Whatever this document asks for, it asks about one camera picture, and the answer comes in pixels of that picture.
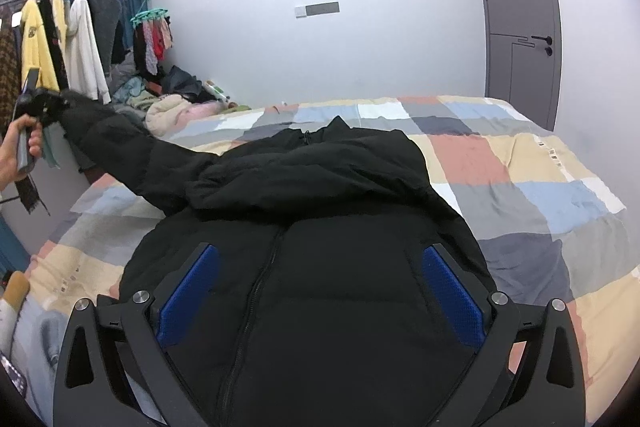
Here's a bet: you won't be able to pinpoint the grey wall switch panel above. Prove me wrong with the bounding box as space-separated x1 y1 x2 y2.
294 0 341 18

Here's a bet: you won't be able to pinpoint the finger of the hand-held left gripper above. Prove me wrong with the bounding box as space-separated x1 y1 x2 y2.
44 91 72 126

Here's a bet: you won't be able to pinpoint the black door handle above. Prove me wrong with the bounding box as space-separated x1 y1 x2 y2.
531 34 555 58

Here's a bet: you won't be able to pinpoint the hanging small garments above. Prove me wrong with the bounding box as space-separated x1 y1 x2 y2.
132 18 174 78

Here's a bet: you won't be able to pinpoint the grey door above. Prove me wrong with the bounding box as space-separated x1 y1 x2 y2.
467 0 563 132

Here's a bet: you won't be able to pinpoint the black hanging garment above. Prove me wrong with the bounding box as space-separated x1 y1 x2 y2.
39 0 70 92

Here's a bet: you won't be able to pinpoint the person's left hand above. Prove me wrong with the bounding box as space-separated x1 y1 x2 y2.
0 114 45 194

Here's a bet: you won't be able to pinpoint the pink garment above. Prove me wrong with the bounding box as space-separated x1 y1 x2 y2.
175 103 227 128

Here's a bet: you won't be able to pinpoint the cream fleece garment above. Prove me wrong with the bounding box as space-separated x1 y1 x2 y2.
144 94 195 138

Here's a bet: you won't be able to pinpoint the white hoodie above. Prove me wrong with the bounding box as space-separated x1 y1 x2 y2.
64 0 112 104

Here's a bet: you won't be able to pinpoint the pile of mixed clothes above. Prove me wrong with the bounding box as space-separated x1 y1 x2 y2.
109 64 252 138

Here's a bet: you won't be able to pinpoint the yellow hoodie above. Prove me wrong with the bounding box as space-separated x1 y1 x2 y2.
20 0 62 92

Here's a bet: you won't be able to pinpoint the teal clip hanger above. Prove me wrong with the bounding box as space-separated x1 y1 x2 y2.
130 0 172 28

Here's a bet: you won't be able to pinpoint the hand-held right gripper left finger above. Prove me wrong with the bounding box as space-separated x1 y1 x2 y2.
51 243 221 427

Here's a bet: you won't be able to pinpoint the dark fringed scarf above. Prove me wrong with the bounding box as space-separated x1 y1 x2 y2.
14 172 52 217

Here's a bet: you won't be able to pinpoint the light blue printed cloth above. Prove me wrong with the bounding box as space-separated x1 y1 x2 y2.
9 292 73 425

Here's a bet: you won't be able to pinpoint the pastel checkered bed sheet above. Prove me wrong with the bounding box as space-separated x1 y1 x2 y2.
10 94 627 427

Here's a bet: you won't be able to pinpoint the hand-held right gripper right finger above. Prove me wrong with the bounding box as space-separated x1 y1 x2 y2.
421 243 587 427

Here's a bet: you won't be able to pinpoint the dark grey hanging jacket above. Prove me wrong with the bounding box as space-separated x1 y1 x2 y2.
80 0 127 66

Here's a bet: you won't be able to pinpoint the black puffer jacket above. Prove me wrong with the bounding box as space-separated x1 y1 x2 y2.
60 89 502 427

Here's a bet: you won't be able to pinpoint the brown patterned garment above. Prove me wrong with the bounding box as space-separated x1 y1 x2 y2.
0 24 19 124

